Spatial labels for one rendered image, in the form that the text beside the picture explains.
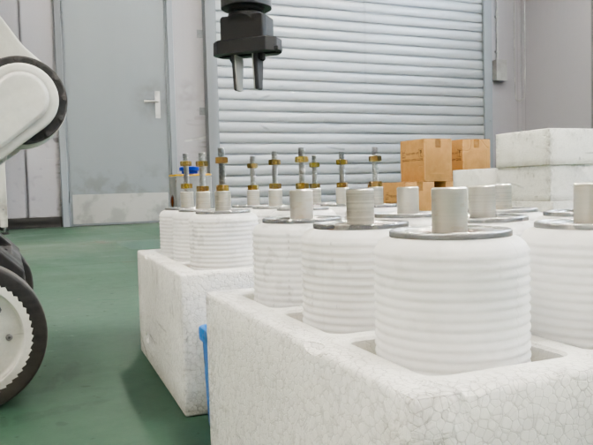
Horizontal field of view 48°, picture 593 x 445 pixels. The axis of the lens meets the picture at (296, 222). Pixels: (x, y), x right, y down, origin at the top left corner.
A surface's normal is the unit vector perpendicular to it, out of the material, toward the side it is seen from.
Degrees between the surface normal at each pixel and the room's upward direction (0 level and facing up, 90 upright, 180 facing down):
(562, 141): 90
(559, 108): 90
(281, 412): 90
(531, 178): 90
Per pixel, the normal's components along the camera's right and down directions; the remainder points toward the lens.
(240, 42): -0.34, 0.05
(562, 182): 0.41, 0.04
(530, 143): -0.91, 0.04
